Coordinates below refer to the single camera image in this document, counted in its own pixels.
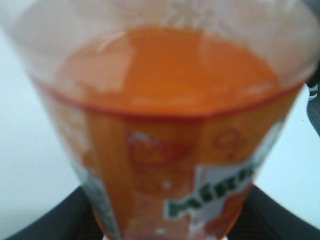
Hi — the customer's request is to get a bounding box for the orange soda plastic bottle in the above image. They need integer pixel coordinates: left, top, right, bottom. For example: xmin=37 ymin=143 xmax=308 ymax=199
xmin=0 ymin=0 xmax=320 ymax=240

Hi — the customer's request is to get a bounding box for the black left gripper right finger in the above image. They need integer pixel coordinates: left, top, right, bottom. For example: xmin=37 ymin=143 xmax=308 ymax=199
xmin=228 ymin=186 xmax=320 ymax=240

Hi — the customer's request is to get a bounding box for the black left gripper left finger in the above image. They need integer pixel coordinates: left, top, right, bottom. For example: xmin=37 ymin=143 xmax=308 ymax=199
xmin=6 ymin=186 xmax=103 ymax=240

